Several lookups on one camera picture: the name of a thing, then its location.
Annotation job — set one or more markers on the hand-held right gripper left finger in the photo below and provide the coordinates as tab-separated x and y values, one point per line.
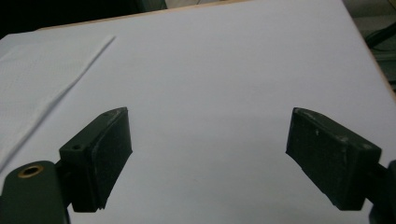
102	158

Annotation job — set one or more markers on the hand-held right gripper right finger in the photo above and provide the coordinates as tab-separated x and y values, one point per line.
330	155

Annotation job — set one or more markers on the white paper towel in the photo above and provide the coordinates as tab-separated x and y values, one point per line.
34	84

